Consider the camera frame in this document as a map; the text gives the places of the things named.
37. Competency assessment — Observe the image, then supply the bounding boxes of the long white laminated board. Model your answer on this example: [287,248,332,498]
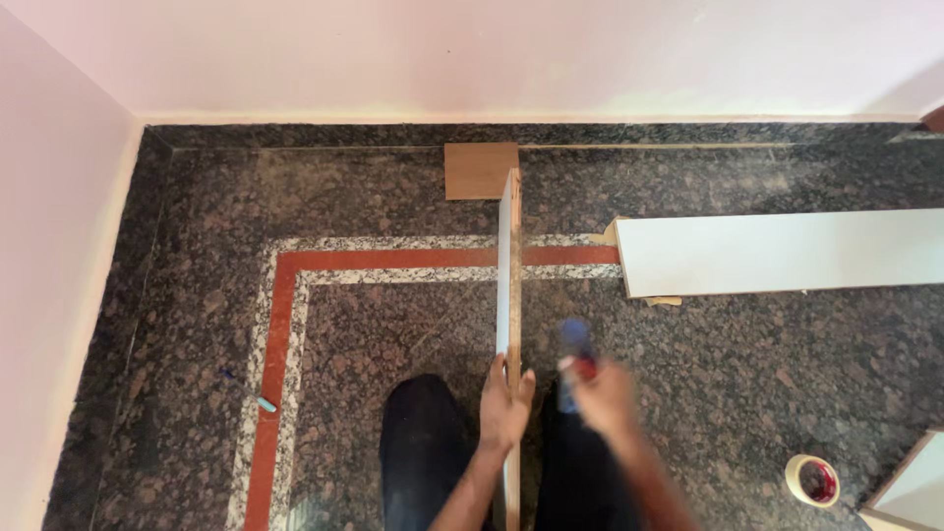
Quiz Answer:
[614,208,944,299]

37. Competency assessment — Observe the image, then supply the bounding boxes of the masking tape roll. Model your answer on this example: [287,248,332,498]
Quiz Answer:
[784,453,842,509]

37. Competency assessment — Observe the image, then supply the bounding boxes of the small brown wood piece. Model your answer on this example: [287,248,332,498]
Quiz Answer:
[444,142,520,202]

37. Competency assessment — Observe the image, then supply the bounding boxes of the person's right hand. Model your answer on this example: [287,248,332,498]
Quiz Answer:
[558,354,646,444]

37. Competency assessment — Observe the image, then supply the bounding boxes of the blue pen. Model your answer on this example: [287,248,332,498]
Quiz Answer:
[219,369,278,414]

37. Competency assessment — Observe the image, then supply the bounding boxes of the white panel with wood edge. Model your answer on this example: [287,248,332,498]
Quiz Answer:
[858,427,944,531]

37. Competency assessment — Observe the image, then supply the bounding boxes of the narrow white laminated board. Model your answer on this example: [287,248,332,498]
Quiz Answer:
[495,167,523,531]

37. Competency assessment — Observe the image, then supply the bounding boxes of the blue bottle with red label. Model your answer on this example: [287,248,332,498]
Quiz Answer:
[558,319,599,414]

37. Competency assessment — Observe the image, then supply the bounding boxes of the person's left hand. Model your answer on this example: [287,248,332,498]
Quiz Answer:
[479,353,537,453]

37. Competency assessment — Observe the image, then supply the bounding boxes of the person's black trousers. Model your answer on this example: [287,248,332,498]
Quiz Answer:
[378,373,644,531]

